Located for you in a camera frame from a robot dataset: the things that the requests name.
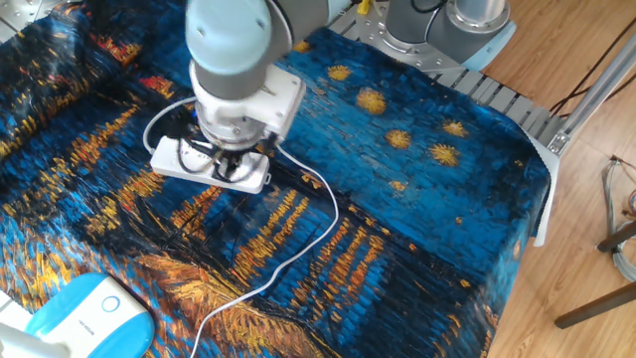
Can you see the small yellow object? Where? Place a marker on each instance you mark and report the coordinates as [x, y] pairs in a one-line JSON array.
[[364, 6]]

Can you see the dark brown wooden leg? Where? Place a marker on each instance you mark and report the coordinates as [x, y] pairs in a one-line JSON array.
[[616, 238], [596, 304]]

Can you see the silver screwed metal plate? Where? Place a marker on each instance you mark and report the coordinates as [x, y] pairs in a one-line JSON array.
[[22, 10]]

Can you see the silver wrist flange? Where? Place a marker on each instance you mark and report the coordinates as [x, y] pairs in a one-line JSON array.
[[233, 135]]

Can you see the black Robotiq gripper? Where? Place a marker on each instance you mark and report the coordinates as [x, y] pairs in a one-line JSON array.
[[231, 156]]

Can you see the aluminium frame beam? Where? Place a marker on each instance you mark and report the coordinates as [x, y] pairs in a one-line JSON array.
[[591, 99]]

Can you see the starry night painted tablecloth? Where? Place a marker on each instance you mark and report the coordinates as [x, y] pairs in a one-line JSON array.
[[397, 199]]

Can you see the silver robot mounting plate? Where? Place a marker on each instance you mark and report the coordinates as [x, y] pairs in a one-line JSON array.
[[377, 40]]

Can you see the white power strip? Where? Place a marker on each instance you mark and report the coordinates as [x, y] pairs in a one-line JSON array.
[[169, 161]]

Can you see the blue and white desk lamp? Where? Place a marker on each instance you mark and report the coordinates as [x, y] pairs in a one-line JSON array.
[[89, 318]]

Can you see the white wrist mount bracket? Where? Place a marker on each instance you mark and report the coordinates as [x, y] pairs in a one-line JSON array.
[[268, 107]]

